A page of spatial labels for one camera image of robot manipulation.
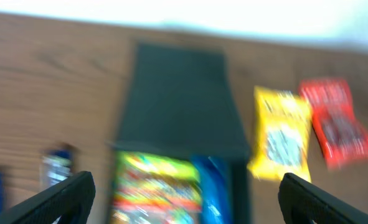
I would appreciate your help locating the colourful gummy candy bag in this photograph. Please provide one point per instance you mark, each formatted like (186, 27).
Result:
(152, 189)

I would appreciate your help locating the red Hacks candy bag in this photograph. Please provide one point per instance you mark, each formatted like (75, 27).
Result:
(342, 138)

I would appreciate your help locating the purple Dairy Milk bar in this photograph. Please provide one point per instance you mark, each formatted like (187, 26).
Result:
(56, 164)

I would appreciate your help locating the dark green open box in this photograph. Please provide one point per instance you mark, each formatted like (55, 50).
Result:
(179, 105)

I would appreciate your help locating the blue cookie pack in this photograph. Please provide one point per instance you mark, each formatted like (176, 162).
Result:
(214, 190)

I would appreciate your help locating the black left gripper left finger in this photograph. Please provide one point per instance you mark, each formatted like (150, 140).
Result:
(68, 202)

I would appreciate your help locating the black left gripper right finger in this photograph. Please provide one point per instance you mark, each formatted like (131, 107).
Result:
(304, 203)

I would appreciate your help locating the yellow Hacks candy bag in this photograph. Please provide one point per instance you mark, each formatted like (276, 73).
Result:
(282, 129)

